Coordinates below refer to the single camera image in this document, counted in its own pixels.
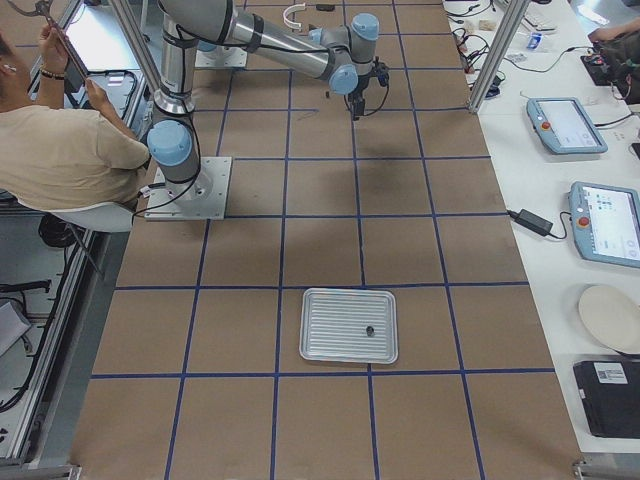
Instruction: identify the black laptop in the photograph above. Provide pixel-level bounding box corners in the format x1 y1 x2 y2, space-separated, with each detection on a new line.
573 361 639 439

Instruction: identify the white curved plastic part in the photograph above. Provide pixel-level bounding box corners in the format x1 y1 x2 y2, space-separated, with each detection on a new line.
282 3 307 32

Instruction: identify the long metal rod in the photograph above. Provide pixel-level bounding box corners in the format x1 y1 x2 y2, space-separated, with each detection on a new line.
9 0 94 86

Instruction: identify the beige round plate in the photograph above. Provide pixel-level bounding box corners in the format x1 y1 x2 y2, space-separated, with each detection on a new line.
578 285 639 355

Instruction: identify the aluminium frame post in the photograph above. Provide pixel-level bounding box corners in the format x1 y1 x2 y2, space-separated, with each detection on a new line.
468 0 529 114

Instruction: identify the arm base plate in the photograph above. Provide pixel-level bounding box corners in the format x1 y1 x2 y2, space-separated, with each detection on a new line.
143 157 232 221
195 46 247 70

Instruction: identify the seated person beige shirt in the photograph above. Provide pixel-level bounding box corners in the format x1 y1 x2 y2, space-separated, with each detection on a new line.
1 25 150 211

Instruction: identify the white chair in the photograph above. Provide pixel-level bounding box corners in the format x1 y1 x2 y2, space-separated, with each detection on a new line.
44 199 136 281

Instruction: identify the teach pendant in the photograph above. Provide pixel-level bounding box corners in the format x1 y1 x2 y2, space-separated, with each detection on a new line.
526 97 608 155
568 182 639 268

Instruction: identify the black power adapter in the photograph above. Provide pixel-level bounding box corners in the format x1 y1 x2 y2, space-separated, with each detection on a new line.
507 209 553 237

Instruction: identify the near teach pendant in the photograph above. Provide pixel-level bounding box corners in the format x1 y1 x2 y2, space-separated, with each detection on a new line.
568 182 639 268

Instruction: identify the far teach pendant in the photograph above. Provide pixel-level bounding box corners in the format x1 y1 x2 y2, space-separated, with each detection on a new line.
526 97 608 155

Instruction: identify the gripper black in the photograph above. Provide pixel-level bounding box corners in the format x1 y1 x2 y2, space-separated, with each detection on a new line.
344 57 390 121

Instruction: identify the ribbed metal tray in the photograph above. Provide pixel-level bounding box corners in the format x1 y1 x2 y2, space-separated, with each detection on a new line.
299 288 399 365

